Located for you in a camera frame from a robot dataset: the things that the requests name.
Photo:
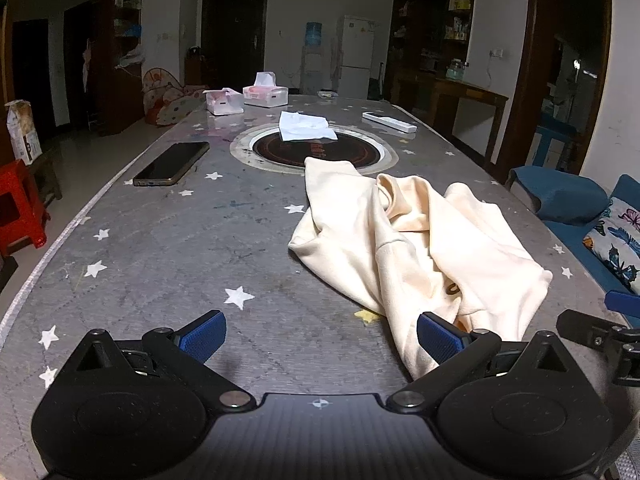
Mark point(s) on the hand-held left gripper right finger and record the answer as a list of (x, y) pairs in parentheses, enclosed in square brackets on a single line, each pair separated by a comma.
[(440, 336)]

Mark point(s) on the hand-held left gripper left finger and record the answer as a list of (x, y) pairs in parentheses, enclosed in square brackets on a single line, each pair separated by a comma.
[(202, 336)]

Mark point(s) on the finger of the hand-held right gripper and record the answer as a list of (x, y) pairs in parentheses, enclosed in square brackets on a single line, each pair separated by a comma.
[(622, 302), (590, 330)]

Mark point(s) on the cream sweatshirt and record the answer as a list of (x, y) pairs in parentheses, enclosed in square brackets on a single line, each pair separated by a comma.
[(400, 255)]

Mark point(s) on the butterfly print pillow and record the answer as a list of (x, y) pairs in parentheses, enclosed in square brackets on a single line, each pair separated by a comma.
[(617, 240)]

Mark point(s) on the grey star tablecloth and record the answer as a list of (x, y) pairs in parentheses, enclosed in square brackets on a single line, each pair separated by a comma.
[(175, 250)]

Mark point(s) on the blue sofa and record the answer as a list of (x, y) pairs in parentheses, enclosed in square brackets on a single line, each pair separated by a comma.
[(555, 192)]

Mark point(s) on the black smartphone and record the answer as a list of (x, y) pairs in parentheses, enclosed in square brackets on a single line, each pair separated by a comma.
[(172, 162)]

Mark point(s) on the round built-in induction cooker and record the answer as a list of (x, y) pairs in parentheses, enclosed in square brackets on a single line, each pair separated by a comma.
[(370, 152)]

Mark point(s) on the dark wooden stool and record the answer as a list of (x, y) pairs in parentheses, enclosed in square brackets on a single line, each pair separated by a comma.
[(50, 180)]

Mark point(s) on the white remote control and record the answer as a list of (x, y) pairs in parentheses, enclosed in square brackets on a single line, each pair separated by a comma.
[(389, 121)]

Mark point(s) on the red plastic stool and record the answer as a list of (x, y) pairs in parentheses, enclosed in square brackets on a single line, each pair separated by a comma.
[(17, 205)]

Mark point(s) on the white cloth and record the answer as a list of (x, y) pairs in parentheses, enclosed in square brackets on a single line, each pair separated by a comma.
[(305, 126)]

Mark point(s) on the pink white tissue box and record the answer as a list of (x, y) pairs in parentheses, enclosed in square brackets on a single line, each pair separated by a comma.
[(267, 94), (222, 102)]

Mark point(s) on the pink patterned folding tent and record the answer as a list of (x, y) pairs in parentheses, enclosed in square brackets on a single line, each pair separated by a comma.
[(167, 100)]

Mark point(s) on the wooden side table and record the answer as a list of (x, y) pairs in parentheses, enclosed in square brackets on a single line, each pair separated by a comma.
[(465, 97)]

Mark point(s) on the glass jar with teal lid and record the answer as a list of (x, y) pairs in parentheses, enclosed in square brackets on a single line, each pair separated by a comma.
[(456, 71)]

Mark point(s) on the small white item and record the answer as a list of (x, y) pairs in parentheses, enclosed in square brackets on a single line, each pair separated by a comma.
[(327, 93)]

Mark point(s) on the paper bag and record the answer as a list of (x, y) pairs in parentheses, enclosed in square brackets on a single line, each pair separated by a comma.
[(22, 132)]

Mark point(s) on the dark wooden shelf cabinet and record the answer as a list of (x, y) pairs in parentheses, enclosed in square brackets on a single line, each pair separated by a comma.
[(430, 25), (120, 75)]

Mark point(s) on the white water dispenser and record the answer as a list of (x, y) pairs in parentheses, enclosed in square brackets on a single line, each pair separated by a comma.
[(313, 70)]

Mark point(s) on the white refrigerator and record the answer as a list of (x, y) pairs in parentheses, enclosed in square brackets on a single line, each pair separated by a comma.
[(356, 55)]

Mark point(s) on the dark wooden door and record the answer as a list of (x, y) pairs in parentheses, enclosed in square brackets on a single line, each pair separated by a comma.
[(232, 35)]

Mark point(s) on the blue water bottle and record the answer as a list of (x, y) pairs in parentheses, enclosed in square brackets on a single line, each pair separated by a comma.
[(313, 35)]

